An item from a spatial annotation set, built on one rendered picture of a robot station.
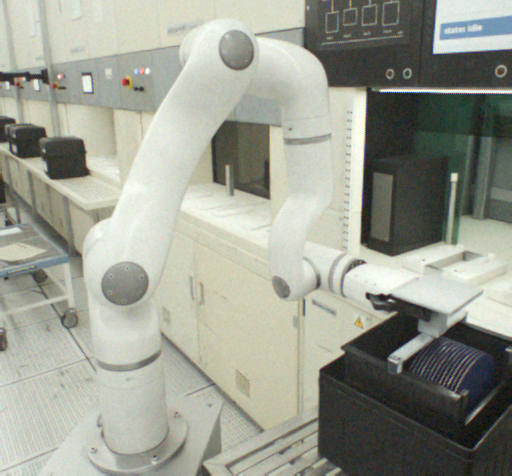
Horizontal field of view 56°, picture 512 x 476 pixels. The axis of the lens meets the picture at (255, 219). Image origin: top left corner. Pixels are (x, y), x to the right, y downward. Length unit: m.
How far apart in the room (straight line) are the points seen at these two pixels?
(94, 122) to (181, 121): 3.35
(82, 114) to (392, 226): 2.99
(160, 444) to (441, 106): 1.32
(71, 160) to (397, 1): 2.68
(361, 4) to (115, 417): 1.06
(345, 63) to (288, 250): 0.62
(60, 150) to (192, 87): 2.77
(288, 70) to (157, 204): 0.31
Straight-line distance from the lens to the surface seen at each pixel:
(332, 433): 0.94
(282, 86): 0.86
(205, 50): 0.75
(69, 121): 4.08
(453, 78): 1.13
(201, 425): 1.06
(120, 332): 0.88
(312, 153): 0.88
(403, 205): 1.60
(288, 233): 0.88
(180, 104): 0.79
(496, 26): 1.09
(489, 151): 2.07
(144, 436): 0.99
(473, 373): 0.89
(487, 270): 1.51
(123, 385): 0.92
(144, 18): 2.45
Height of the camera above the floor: 1.42
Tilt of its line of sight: 16 degrees down
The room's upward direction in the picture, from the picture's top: 1 degrees counter-clockwise
